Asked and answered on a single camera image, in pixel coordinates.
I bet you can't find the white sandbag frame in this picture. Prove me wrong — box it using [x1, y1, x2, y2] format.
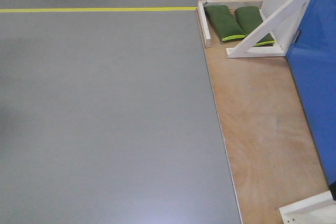
[197, 0, 284, 54]

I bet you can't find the blue door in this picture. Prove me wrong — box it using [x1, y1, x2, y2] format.
[287, 0, 335, 185]

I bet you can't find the green sandbag right of pair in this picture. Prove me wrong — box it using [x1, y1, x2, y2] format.
[235, 6, 275, 47]

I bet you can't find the plywood door platform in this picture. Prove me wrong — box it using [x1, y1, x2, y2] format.
[204, 22, 328, 223]

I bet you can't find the white diagonal brace near door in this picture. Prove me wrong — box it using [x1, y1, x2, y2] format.
[240, 0, 308, 49]

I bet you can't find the green sandbag left of pair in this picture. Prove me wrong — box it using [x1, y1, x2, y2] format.
[204, 5, 246, 42]

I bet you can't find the white bracket bottom right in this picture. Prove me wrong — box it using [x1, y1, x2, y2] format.
[279, 191, 335, 223]

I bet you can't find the yellow floor tape line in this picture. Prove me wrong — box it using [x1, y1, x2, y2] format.
[1, 6, 196, 13]

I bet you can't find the green sandbag of pair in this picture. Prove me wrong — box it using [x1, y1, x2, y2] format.
[235, 6, 275, 47]
[204, 5, 246, 42]

